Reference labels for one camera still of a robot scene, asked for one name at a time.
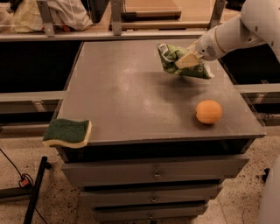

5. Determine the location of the black stand foot right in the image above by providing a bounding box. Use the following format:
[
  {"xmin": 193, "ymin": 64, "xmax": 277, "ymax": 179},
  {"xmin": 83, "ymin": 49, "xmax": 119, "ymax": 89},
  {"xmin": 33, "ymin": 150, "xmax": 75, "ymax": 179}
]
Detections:
[{"xmin": 262, "ymin": 168, "xmax": 270, "ymax": 183}]

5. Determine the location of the wooden board on shelf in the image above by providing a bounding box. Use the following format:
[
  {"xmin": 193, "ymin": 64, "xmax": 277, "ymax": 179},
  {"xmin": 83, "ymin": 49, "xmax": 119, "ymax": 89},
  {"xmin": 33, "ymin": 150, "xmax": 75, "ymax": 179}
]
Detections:
[{"xmin": 121, "ymin": 0, "xmax": 181, "ymax": 22}]

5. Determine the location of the green and yellow sponge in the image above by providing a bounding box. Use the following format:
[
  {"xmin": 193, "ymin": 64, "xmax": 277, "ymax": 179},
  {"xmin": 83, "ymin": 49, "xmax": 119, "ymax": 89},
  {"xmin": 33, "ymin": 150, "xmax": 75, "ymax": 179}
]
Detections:
[{"xmin": 42, "ymin": 119, "xmax": 92, "ymax": 149}]

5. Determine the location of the black stand leg left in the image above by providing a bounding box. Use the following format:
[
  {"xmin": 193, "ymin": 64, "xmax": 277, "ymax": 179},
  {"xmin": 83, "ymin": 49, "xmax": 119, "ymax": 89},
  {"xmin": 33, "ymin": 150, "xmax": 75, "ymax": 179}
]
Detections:
[{"xmin": 0, "ymin": 157, "xmax": 52, "ymax": 224}]

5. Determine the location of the grey metal shelf rail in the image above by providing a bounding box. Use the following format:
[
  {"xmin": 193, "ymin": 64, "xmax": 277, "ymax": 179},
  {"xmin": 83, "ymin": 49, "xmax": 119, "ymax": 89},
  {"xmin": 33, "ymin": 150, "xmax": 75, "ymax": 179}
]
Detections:
[{"xmin": 0, "ymin": 0, "xmax": 226, "ymax": 42}]

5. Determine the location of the white cloth on shelf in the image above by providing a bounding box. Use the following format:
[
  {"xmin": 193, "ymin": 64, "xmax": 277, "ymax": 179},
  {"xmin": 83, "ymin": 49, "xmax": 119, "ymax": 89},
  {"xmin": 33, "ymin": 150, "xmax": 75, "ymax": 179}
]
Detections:
[{"xmin": 0, "ymin": 0, "xmax": 93, "ymax": 33}]

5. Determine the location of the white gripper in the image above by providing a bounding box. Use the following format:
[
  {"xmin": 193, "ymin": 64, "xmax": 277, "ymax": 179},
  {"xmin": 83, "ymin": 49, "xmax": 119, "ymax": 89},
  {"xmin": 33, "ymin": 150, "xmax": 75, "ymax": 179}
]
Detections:
[{"xmin": 175, "ymin": 27, "xmax": 226, "ymax": 69}]

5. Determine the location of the green jalapeno chip bag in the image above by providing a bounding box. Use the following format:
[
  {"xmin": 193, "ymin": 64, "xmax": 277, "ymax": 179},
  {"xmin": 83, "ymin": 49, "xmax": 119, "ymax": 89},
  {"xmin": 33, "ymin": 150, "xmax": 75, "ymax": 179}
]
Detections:
[{"xmin": 157, "ymin": 43, "xmax": 214, "ymax": 80}]

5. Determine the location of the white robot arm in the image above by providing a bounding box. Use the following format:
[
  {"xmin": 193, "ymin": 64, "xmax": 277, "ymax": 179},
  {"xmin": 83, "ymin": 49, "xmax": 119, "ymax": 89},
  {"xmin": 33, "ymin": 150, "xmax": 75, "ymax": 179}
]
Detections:
[{"xmin": 175, "ymin": 0, "xmax": 280, "ymax": 69}]

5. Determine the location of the orange fruit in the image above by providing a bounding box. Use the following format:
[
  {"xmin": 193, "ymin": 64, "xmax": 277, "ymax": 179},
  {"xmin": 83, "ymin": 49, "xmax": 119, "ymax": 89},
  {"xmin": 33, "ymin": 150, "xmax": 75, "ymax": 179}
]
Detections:
[{"xmin": 196, "ymin": 100, "xmax": 222, "ymax": 124}]

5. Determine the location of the black cable with red tag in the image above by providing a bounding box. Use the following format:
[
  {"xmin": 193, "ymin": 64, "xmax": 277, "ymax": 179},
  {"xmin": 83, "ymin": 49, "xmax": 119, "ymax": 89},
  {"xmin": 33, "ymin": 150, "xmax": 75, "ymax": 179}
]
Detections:
[{"xmin": 0, "ymin": 148, "xmax": 49, "ymax": 224}]

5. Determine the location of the grey drawer cabinet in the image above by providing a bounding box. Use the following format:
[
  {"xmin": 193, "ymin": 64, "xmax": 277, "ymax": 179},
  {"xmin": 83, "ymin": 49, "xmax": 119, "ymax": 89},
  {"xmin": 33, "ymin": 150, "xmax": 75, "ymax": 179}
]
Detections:
[{"xmin": 59, "ymin": 40, "xmax": 264, "ymax": 223}]

